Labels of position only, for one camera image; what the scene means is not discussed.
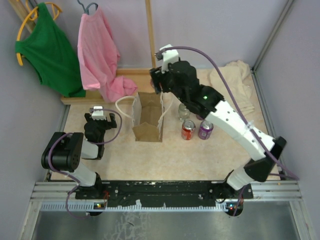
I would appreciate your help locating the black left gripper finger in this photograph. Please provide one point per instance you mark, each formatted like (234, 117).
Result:
(88, 117)
(111, 123)

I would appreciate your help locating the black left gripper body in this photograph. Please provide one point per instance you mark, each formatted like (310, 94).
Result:
(103, 125)

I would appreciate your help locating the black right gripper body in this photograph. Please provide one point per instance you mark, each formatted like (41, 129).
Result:
(167, 86)

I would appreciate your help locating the green-capped Chang soda bottle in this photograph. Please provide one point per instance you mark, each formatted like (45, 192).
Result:
(183, 113)

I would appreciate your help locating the canvas bag with rope handles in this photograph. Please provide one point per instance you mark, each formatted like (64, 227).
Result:
(147, 115)

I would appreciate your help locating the red Coke can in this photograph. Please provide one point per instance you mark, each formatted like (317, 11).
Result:
(187, 129)
(152, 84)

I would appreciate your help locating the purple Fanta soda can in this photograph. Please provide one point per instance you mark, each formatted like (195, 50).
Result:
(199, 117)

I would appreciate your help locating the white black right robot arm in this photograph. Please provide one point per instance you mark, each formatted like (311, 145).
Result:
(263, 149)

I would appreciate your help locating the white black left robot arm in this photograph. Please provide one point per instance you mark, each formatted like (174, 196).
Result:
(63, 152)

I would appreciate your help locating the wooden clothes rack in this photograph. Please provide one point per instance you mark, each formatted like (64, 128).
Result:
(138, 75)

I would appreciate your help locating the beige folded cloth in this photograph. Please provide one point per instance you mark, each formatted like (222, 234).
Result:
(234, 73)

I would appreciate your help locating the pink t-shirt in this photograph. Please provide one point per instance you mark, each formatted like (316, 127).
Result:
(98, 58)

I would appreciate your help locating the green tank top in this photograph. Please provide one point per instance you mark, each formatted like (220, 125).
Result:
(49, 51)

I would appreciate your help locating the grey clothes hanger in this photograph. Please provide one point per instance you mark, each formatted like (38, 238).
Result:
(86, 9)

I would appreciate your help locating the yellow clothes hanger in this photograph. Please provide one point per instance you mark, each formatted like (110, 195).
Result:
(31, 17)

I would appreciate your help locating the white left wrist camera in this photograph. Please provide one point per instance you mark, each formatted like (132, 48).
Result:
(97, 113)

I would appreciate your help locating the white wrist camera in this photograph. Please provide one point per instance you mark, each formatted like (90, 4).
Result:
(97, 113)
(167, 57)

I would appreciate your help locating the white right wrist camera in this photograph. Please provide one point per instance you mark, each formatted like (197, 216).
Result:
(167, 57)

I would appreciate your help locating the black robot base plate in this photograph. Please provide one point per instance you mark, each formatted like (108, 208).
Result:
(155, 194)

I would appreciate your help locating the aluminium frame rail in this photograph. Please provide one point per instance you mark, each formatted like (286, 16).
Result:
(57, 196)

